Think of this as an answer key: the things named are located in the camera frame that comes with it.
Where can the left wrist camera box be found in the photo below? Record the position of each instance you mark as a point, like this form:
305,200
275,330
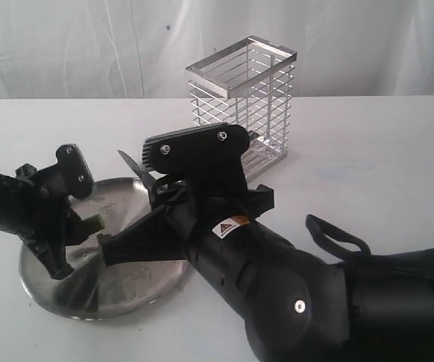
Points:
75,171

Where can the white backdrop curtain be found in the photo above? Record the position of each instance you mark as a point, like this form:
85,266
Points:
140,49

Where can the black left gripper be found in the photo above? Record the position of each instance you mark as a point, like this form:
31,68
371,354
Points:
47,219

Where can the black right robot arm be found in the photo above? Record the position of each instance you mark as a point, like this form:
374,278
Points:
295,306

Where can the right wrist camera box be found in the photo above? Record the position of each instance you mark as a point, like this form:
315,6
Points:
193,147

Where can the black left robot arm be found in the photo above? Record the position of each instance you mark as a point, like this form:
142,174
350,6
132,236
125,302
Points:
10,212

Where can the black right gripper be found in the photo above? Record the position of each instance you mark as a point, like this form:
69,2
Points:
186,207

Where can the round stainless steel plate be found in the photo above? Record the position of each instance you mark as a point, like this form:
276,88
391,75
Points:
95,291

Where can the black handled serrated knife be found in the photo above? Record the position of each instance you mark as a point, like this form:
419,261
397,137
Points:
136,167

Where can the green cucumber piece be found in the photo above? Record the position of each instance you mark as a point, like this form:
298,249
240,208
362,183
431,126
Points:
93,224

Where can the chrome wire utensil basket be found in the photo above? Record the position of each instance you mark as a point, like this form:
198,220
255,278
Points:
248,83

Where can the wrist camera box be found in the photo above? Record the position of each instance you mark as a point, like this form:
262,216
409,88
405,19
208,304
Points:
75,171
193,147

